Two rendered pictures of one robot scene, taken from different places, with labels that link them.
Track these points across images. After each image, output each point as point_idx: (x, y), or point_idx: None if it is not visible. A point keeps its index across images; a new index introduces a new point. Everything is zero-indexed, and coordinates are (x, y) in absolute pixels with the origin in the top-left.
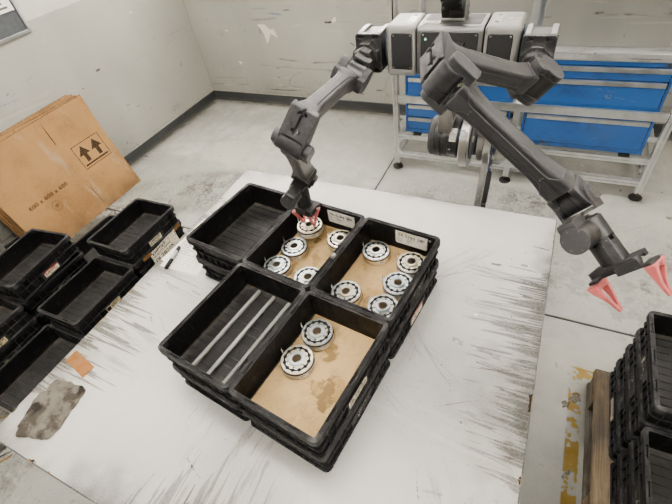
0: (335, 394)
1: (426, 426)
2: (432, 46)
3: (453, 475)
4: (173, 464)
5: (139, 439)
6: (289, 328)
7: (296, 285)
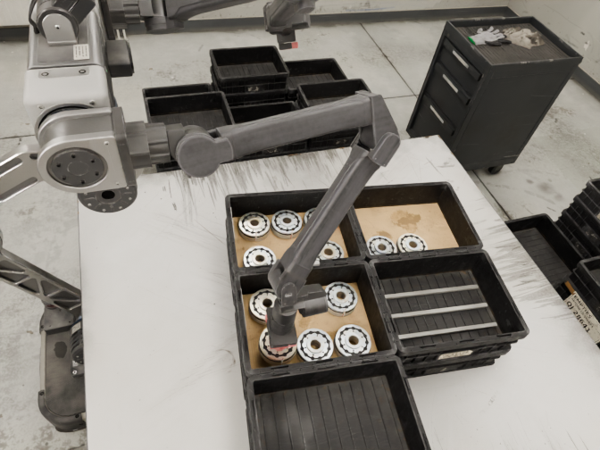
0: (403, 215)
1: None
2: (129, 61)
3: None
4: (524, 311)
5: (548, 354)
6: None
7: (372, 270)
